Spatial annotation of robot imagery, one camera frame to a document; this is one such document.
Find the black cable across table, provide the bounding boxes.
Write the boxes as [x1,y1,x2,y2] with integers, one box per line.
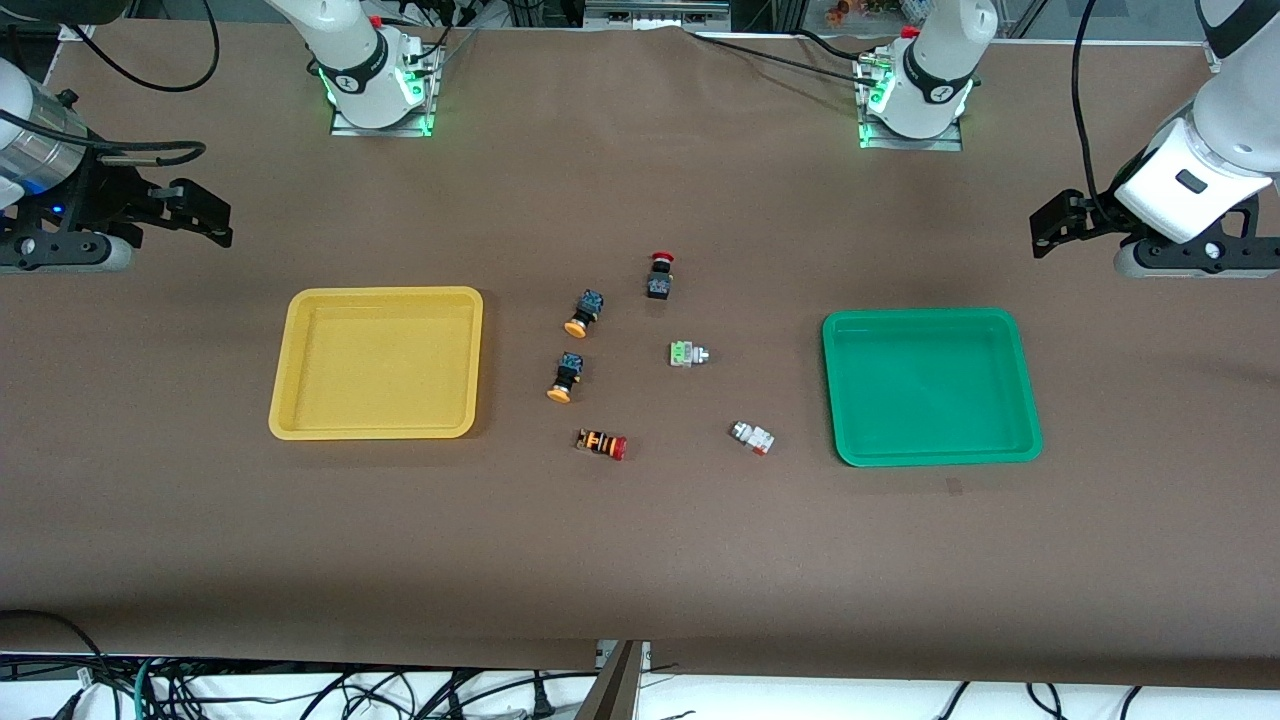
[685,28,881,85]

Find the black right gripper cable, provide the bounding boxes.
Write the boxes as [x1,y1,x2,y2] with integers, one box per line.
[0,108,208,167]

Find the black looping cable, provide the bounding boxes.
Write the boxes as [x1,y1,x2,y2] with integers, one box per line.
[58,0,221,94]

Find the black floor cable bundle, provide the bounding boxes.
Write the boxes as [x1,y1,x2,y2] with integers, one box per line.
[0,610,601,720]

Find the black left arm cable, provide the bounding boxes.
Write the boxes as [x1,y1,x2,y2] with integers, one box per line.
[1071,0,1119,225]

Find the yellow plastic tray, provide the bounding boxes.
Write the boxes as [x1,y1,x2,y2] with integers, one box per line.
[268,286,485,441]

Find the yellow push button switch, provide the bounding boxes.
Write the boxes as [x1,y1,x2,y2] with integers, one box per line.
[563,289,607,339]
[546,351,586,405]

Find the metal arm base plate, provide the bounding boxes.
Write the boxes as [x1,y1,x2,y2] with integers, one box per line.
[856,55,965,153]
[329,38,442,139]

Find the aluminium frame rail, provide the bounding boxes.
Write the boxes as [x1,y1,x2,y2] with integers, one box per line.
[583,0,773,33]

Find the brown table cover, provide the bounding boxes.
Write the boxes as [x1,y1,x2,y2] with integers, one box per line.
[0,18,1280,691]

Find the green plastic tray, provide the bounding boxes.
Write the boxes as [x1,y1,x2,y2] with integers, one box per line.
[822,307,1044,468]

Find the green floor cable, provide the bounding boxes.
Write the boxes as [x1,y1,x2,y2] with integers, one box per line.
[132,657,166,720]

